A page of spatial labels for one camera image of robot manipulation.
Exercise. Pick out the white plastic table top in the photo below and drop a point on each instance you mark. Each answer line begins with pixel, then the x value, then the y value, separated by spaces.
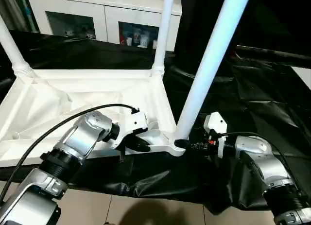
pixel 60 101

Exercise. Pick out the white plastic table leg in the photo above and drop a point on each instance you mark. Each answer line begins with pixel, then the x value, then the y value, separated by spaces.
pixel 13 52
pixel 211 59
pixel 164 28

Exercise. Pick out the black shiny mat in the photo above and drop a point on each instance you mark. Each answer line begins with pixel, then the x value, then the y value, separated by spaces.
pixel 158 174

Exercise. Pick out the long dark tube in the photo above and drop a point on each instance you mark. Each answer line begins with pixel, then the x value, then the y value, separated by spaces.
pixel 272 53

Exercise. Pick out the white flat item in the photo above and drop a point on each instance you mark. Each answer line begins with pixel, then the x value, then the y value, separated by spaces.
pixel 302 74

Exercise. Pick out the white cabinet with glass doors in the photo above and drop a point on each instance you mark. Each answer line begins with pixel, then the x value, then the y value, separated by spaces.
pixel 97 6

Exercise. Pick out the grey curtain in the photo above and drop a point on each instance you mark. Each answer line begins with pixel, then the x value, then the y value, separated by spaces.
pixel 14 11

